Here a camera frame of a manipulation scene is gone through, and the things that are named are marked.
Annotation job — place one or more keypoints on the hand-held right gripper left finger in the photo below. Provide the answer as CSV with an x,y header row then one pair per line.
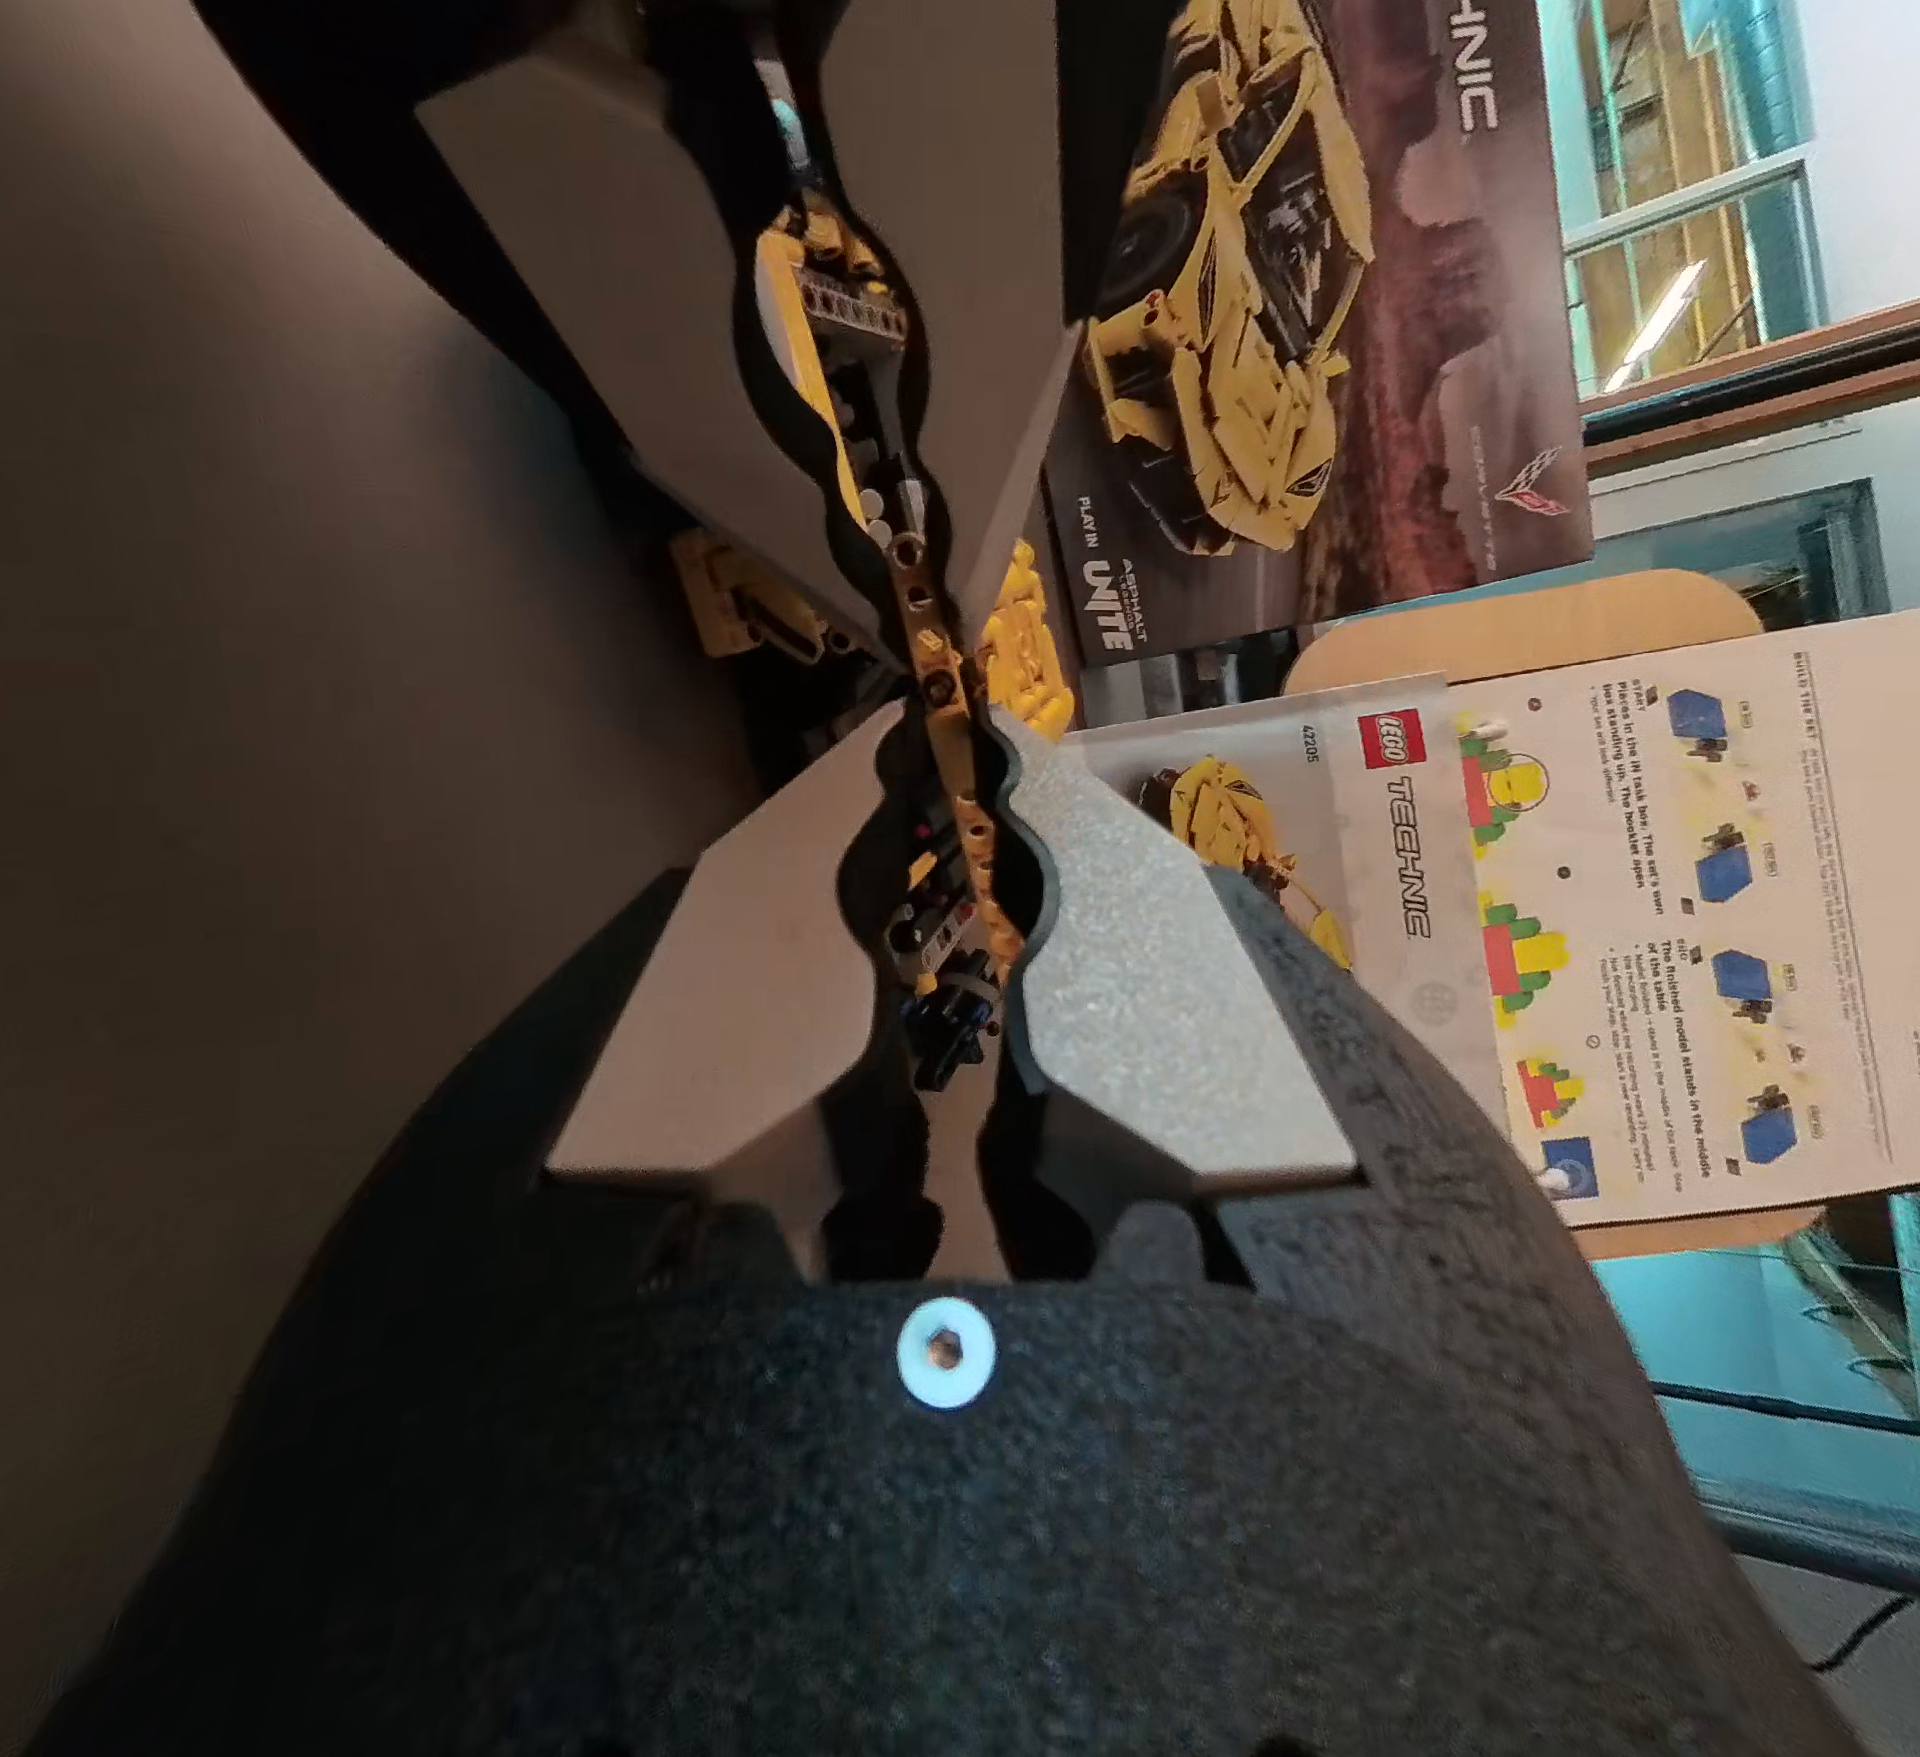
x,y
720,1023

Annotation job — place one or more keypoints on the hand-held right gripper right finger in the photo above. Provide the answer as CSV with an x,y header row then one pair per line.
x,y
1184,1037

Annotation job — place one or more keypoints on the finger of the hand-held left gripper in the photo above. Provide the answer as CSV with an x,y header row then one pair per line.
x,y
991,137
600,257

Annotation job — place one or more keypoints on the grey black brick chassis module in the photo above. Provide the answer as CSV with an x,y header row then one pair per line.
x,y
945,1037

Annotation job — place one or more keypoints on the yellow toy brick car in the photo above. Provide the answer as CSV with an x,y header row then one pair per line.
x,y
1021,647

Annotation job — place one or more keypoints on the grey desk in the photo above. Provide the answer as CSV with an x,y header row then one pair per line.
x,y
225,737

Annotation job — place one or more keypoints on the white instruction booklet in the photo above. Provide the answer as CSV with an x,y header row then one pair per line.
x,y
1381,916

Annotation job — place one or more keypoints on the black toy car box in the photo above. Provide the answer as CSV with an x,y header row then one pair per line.
x,y
1424,286

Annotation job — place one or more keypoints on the framed instruction poster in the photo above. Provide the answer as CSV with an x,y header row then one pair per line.
x,y
1650,887

